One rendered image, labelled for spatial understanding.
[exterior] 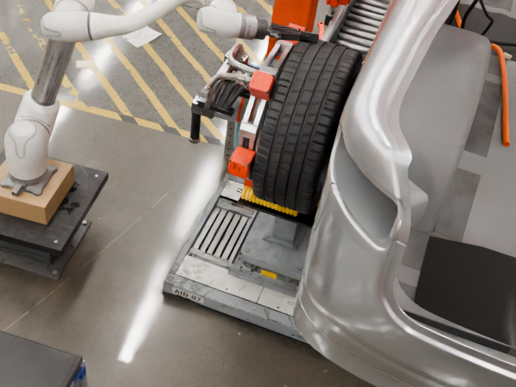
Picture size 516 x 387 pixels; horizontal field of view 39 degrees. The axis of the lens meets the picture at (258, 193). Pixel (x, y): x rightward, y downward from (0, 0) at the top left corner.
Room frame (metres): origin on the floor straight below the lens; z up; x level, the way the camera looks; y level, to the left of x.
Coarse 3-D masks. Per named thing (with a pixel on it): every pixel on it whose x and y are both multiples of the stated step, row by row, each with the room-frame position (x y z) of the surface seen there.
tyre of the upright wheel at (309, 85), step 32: (288, 64) 2.17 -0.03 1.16; (320, 64) 2.19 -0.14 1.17; (352, 64) 2.23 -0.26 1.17; (288, 96) 2.07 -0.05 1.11; (320, 96) 2.07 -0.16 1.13; (288, 128) 1.99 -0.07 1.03; (320, 128) 1.98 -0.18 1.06; (256, 160) 1.96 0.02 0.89; (288, 160) 1.93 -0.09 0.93; (320, 160) 1.93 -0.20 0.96; (256, 192) 1.97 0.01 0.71; (288, 192) 1.92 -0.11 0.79; (320, 192) 2.15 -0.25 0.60
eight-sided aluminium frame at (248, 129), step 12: (276, 48) 2.33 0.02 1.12; (288, 48) 2.34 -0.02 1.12; (276, 72) 2.18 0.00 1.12; (252, 96) 2.11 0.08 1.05; (252, 108) 2.09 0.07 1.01; (264, 108) 2.09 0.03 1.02; (240, 132) 2.02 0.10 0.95; (252, 132) 2.02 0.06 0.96; (240, 144) 2.02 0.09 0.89; (252, 144) 2.01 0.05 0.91; (252, 180) 2.15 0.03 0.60
